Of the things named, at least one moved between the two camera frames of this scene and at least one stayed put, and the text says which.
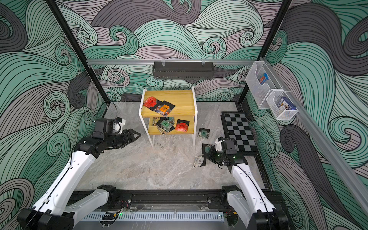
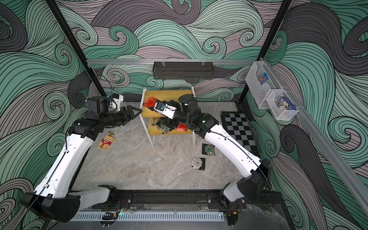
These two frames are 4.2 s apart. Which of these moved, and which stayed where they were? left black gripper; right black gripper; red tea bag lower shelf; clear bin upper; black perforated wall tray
Moved: right black gripper; left black gripper
Stayed: black perforated wall tray; clear bin upper; red tea bag lower shelf
